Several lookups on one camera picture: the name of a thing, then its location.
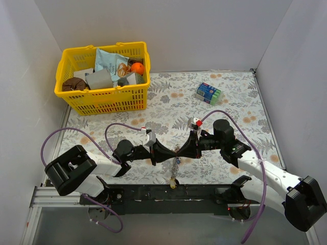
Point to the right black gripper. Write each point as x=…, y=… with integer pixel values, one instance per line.
x=198, y=146

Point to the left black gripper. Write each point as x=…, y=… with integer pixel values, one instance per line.
x=153, y=153

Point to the metal disc with keyrings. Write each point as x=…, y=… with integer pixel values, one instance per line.
x=175, y=166

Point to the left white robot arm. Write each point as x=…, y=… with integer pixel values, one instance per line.
x=77, y=169

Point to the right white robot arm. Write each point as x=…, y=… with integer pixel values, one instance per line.
x=299, y=199

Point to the floral table mat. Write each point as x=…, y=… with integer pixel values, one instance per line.
x=171, y=102

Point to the blue green sponge pack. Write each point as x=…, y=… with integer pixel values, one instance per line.
x=208, y=93

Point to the yellow plastic basket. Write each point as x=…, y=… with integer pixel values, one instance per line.
x=125, y=95

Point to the orange fruit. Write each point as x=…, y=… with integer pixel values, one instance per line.
x=138, y=68

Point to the grey paper cup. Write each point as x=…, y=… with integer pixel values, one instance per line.
x=99, y=80

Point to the light blue chips bag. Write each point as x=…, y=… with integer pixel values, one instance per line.
x=116, y=64

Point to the brown round pastry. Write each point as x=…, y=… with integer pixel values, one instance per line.
x=73, y=84

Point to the white box in basket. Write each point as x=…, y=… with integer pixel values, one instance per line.
x=83, y=73

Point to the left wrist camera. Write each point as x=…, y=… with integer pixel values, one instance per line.
x=149, y=138

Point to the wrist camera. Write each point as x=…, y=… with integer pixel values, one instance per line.
x=195, y=125
x=149, y=138

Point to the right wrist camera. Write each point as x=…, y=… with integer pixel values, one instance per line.
x=195, y=125

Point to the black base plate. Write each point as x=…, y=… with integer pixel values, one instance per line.
x=176, y=208

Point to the aluminium frame rail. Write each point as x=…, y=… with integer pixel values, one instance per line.
x=46, y=196

